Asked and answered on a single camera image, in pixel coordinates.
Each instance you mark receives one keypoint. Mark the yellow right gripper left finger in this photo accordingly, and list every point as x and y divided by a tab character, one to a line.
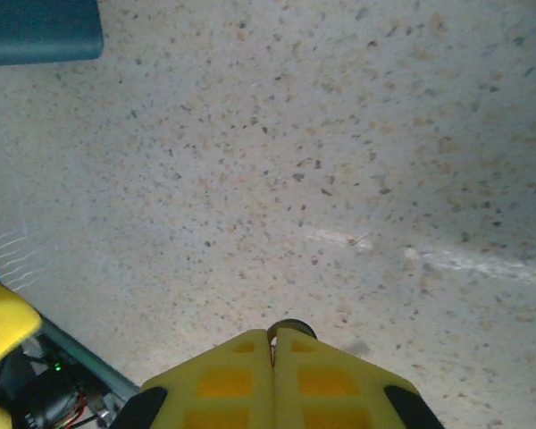
232	357

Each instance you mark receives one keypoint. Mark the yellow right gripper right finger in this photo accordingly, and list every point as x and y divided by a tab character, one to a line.
321	357

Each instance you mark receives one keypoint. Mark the aluminium frame rail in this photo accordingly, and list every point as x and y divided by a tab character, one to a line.
94	362

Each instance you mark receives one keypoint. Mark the dark grey rectangular block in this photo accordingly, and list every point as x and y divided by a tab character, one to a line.
36	31

